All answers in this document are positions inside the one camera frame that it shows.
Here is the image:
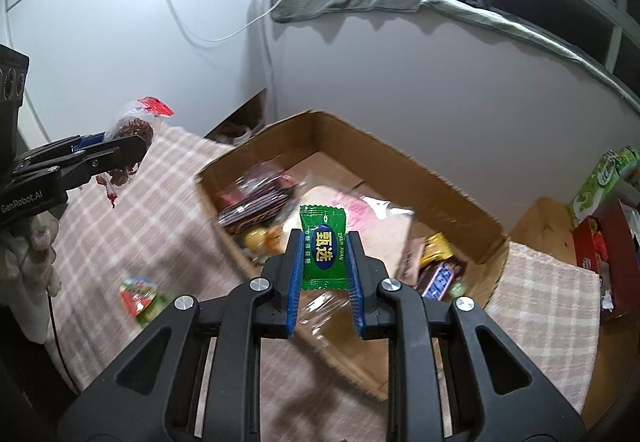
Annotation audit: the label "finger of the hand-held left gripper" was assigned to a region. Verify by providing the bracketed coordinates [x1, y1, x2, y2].
[15, 132, 108, 171]
[12, 136, 149, 191]

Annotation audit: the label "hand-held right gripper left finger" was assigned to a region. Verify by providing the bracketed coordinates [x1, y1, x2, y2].
[57, 228, 307, 442]

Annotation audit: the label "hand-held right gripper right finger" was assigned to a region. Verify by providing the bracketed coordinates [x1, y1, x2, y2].
[346, 231, 586, 442]

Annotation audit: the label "clear bag of brown snack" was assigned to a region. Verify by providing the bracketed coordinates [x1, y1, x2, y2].
[95, 96, 175, 210]

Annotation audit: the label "green candy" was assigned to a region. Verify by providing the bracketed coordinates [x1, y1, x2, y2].
[298, 205, 348, 292]

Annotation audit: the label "brown chocolate bar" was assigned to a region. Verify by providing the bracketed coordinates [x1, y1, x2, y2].
[416, 261, 469, 301]

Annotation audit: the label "yellow round snacks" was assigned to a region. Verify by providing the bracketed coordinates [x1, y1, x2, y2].
[242, 223, 287, 256]

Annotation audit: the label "sliced bread package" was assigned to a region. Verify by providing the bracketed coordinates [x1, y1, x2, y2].
[280, 186, 417, 275]

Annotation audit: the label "pink checked cloth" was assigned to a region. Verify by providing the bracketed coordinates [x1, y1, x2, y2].
[47, 125, 601, 442]

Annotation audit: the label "yellow snack packet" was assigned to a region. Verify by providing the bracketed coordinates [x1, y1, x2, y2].
[420, 232, 454, 268]

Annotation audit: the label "dark red snack packet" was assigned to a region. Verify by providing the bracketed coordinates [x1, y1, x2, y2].
[216, 162, 299, 236]

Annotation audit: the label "small colourful snack packet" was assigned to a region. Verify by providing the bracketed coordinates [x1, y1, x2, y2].
[119, 276, 163, 318]

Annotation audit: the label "wooden table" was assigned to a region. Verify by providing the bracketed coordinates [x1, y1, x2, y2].
[510, 197, 640, 423]

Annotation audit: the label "red cardboard box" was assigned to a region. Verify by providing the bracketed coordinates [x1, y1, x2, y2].
[572, 199, 640, 323]

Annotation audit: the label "green tissue pack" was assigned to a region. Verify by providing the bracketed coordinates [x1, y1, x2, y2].
[572, 145, 640, 229]

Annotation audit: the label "white cable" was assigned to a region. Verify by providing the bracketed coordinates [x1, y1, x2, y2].
[152, 0, 301, 43]

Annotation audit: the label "black cable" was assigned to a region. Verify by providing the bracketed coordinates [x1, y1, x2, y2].
[46, 292, 82, 394]

